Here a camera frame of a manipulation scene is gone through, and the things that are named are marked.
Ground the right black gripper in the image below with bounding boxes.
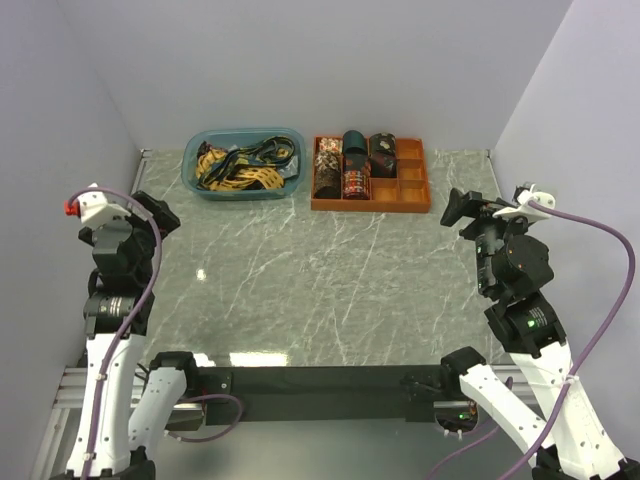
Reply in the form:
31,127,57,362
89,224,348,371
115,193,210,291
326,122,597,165
438,186,528,293

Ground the blue floral tie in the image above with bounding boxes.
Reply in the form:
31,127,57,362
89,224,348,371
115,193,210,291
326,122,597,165
199,137,294,189

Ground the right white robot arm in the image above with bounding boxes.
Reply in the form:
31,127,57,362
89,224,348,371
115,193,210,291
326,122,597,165
439,185,639,479

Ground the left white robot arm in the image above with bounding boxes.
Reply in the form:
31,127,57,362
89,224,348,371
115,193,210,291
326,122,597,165
62,185,201,479

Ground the orange divided tray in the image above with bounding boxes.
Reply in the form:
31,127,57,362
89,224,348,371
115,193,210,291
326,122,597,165
310,137,431,213

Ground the blue plastic bin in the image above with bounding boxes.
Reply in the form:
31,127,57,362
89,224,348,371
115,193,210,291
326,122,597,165
181,128,307,201

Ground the dark tie in bin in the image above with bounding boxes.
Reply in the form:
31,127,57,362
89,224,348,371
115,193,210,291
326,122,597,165
197,141,216,161

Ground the maroon rolled tie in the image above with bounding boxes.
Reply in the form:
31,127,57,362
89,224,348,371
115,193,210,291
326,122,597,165
369,153,397,178

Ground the yellow patterned tie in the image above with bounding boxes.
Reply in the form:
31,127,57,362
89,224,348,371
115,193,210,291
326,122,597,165
193,135,296,193

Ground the black floral rolled tie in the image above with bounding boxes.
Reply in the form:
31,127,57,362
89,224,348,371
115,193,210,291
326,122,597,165
368,132,396,157

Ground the red striped rolled tie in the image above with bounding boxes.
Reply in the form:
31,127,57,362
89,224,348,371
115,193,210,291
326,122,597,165
342,170,370,200

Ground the dark red dotted rolled tie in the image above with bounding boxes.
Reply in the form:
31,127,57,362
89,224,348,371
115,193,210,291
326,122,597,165
343,153,371,175

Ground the teal rolled tie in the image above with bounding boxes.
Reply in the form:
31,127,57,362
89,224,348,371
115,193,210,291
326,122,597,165
342,130,368,155

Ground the dark brown rolled tie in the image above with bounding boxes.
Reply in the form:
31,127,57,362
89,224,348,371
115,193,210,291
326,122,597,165
313,169,341,199

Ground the brown patterned rolled tie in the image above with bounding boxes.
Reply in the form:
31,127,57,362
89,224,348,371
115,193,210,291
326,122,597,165
314,151,341,172

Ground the red white rolled tie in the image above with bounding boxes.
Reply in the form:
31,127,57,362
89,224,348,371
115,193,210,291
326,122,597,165
318,137,343,154

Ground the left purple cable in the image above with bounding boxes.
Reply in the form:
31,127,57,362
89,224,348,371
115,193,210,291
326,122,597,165
69,186,245,480

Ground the purple cable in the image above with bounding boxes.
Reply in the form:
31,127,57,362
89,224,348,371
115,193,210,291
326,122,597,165
424,199,637,480
69,186,245,480

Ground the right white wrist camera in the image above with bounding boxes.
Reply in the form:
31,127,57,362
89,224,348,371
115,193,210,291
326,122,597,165
492,183,556,223

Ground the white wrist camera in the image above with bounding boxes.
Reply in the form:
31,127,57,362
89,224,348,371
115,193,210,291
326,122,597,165
492,183,556,223
64,183,131,229

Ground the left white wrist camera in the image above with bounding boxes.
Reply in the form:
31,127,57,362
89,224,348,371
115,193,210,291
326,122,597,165
64,183,131,229

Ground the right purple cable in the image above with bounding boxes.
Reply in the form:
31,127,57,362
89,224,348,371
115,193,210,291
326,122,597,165
424,199,637,480

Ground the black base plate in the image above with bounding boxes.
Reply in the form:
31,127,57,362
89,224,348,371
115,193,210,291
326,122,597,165
142,365,496,427

